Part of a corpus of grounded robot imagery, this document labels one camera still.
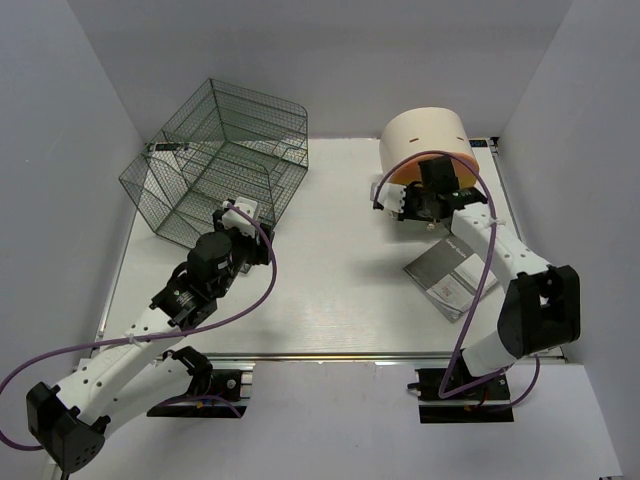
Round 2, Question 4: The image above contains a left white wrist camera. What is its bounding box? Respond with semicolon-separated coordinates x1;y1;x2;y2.
221;196;260;238

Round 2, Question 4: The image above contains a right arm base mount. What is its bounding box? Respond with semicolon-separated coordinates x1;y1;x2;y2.
407;368;514;425

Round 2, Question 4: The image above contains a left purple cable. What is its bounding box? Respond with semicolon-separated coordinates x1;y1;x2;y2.
0;199;279;452

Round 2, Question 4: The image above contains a grey setup guide booklet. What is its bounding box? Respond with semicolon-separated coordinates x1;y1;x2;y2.
403;235;485;323

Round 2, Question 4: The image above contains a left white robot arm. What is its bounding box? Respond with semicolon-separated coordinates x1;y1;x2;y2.
26;198;273;474

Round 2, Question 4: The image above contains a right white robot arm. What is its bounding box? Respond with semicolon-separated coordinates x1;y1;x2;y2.
405;155;581;399

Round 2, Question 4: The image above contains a cream round drawer box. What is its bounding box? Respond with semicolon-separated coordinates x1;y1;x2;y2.
379;107;479;174

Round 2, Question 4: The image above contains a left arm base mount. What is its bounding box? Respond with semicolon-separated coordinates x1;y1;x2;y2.
146;347;253;419

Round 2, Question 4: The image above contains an orange top drawer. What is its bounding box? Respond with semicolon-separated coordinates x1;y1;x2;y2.
388;154;477;188

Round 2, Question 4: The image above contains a green wire mesh organizer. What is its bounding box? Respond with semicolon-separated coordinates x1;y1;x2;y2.
119;79;309;248

